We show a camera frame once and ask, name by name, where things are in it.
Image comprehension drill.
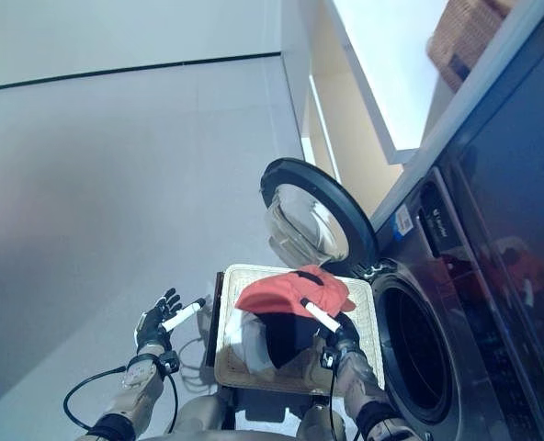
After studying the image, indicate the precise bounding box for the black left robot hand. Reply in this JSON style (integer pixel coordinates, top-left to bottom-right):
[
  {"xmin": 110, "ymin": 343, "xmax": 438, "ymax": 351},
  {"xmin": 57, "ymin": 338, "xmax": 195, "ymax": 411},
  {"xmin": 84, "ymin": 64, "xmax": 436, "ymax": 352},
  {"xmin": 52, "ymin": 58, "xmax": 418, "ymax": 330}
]
[{"xmin": 133, "ymin": 287, "xmax": 208, "ymax": 356}]

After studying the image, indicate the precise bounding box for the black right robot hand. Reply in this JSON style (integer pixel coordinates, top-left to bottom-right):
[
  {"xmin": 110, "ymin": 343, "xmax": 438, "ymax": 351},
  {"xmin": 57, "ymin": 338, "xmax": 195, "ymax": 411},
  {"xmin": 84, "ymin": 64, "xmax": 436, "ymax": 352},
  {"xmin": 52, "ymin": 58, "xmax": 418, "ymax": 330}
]
[{"xmin": 299, "ymin": 296, "xmax": 363, "ymax": 356}]

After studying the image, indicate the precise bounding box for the white garment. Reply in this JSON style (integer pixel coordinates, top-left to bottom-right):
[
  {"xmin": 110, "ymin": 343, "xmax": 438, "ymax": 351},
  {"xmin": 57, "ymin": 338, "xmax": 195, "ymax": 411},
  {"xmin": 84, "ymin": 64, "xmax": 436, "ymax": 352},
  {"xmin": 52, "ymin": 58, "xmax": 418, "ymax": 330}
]
[{"xmin": 224, "ymin": 315, "xmax": 278, "ymax": 377}]

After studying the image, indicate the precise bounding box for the round glass washing machine door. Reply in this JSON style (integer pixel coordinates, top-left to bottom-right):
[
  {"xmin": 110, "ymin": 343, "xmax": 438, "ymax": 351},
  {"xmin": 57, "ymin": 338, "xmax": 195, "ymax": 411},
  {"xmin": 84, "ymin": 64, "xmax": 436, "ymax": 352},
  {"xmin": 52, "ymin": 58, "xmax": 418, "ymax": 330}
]
[{"xmin": 258, "ymin": 156, "xmax": 378, "ymax": 273}]

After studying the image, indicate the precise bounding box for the dark grey washing machine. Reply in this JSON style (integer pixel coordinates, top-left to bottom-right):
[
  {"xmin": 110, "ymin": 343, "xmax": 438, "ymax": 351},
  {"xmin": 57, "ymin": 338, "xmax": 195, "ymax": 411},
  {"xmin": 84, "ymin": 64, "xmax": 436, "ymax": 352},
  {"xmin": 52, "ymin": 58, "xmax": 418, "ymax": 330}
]
[{"xmin": 357, "ymin": 0, "xmax": 544, "ymax": 441}]

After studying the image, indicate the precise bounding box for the cream wicker laundry basket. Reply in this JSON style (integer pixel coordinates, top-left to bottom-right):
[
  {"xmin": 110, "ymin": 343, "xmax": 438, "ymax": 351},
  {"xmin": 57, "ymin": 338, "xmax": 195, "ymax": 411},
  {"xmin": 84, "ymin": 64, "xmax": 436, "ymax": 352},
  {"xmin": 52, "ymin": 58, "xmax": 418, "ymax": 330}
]
[{"xmin": 213, "ymin": 262, "xmax": 388, "ymax": 398}]

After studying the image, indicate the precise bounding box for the silver right robot leg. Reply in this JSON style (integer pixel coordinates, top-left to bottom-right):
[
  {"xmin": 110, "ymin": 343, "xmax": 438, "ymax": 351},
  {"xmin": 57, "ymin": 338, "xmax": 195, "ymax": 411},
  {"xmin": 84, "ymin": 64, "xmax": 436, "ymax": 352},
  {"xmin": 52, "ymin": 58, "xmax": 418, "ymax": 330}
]
[{"xmin": 296, "ymin": 402, "xmax": 347, "ymax": 441}]

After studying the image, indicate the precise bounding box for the blue and white label sticker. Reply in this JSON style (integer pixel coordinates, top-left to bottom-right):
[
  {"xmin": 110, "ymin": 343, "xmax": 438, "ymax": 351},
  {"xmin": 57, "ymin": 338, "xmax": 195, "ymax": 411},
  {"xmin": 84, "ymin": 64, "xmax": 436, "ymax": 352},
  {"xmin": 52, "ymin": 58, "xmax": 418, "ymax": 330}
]
[{"xmin": 392, "ymin": 204, "xmax": 414, "ymax": 241}]

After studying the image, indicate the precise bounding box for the grey robot torso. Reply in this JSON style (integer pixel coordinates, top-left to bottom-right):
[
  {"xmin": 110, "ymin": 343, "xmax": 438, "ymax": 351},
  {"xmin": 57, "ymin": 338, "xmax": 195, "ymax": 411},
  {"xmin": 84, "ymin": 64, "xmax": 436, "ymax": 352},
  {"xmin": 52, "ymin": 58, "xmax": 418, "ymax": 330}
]
[{"xmin": 138, "ymin": 429, "xmax": 346, "ymax": 441}]

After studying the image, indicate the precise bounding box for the white cabinet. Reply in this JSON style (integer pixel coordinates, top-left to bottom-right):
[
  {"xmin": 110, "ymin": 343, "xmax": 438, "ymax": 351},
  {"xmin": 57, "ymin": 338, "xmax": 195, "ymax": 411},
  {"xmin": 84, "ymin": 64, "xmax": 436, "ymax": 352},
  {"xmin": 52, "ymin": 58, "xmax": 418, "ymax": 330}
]
[{"xmin": 279, "ymin": 0, "xmax": 439, "ymax": 167}]

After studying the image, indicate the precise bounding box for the brown wicker storage basket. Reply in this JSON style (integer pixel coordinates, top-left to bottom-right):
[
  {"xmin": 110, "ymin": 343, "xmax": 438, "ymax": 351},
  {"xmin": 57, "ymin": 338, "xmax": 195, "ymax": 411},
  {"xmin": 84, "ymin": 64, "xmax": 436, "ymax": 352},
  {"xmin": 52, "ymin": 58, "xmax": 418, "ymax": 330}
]
[{"xmin": 425, "ymin": 0, "xmax": 522, "ymax": 92}]

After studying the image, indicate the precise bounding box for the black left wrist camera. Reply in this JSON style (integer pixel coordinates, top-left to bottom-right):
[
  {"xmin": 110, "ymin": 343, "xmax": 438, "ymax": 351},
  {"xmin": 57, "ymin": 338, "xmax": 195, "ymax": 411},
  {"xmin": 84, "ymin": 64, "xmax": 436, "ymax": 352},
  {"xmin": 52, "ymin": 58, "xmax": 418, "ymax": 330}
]
[{"xmin": 158, "ymin": 350, "xmax": 182, "ymax": 372}]

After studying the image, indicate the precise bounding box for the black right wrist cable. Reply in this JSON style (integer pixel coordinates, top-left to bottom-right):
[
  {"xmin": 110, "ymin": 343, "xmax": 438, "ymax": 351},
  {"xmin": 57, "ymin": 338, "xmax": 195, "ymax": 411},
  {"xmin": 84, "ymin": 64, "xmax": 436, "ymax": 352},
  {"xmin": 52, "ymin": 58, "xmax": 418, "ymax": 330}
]
[{"xmin": 322, "ymin": 365, "xmax": 347, "ymax": 441}]

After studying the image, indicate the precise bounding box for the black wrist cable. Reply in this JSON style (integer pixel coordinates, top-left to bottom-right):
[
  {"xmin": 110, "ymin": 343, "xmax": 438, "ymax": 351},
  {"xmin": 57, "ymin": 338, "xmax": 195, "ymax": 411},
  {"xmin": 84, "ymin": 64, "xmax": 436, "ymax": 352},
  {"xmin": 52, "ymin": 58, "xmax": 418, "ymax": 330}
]
[
  {"xmin": 322, "ymin": 365, "xmax": 347, "ymax": 441},
  {"xmin": 62, "ymin": 364, "xmax": 180, "ymax": 436}
]

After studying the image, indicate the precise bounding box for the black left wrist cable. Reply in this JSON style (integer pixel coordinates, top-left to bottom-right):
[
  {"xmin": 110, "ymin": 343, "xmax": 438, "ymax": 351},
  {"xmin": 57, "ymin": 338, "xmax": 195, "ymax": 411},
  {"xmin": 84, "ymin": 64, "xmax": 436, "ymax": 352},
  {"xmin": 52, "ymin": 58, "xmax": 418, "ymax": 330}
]
[{"xmin": 62, "ymin": 364, "xmax": 180, "ymax": 436}]

